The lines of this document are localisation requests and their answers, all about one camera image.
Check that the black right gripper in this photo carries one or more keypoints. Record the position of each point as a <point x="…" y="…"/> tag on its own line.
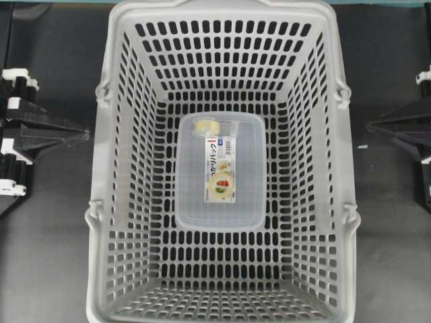
<point x="409" y="128"/>

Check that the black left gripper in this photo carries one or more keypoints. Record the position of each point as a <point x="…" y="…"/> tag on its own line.
<point x="28" y="130"/>

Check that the cellophane tape roll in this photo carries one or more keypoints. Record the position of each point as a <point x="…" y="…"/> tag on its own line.
<point x="215" y="128"/>

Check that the grey plastic shopping basket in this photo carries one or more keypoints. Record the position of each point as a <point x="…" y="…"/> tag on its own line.
<point x="279" y="60"/>

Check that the clear plastic food container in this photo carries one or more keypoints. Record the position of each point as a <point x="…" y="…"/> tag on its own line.
<point x="220" y="182"/>

